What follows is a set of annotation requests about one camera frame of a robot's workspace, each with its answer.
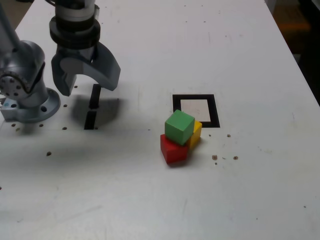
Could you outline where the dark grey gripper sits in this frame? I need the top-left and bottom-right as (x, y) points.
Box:
(51, 42), (122, 97)

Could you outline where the green cube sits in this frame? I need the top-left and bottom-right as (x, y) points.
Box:
(164, 109), (196, 146)

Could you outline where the red cube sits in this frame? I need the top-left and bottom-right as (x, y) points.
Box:
(159, 134), (190, 165)

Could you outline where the yellow cube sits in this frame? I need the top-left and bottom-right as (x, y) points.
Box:
(186, 120), (203, 150)

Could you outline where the black tape square outline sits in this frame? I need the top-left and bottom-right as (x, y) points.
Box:
(172, 93), (221, 129)

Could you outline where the black tape strip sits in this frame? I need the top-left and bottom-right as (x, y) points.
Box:
(83, 83), (102, 130)

